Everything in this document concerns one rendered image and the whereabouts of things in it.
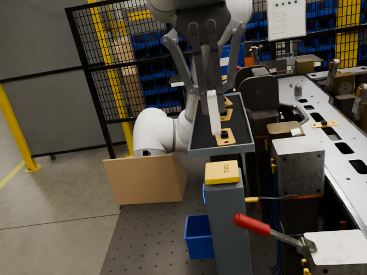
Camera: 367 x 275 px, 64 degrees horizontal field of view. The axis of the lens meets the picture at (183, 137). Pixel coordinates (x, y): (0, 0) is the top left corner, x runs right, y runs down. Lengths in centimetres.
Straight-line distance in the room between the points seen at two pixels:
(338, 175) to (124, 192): 84
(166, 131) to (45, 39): 223
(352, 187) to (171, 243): 61
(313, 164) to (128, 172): 77
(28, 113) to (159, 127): 247
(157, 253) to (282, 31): 149
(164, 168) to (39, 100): 248
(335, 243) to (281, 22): 162
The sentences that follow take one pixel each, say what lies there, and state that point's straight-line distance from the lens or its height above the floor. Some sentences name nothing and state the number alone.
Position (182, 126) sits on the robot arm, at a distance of 128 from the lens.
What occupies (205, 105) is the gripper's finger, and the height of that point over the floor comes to 129.
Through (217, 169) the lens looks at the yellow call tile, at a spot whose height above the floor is 116.
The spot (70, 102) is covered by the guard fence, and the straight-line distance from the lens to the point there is 338.
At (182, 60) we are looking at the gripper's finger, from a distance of 47.
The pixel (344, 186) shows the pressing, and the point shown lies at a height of 100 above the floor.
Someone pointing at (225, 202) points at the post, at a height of 111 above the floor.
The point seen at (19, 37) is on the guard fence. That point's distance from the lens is 343.
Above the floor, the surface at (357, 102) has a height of 104.
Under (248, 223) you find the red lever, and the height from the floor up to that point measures 112.
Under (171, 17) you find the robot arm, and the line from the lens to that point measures 95.
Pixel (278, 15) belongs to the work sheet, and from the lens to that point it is 201.
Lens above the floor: 144
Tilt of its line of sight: 24 degrees down
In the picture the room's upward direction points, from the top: 11 degrees counter-clockwise
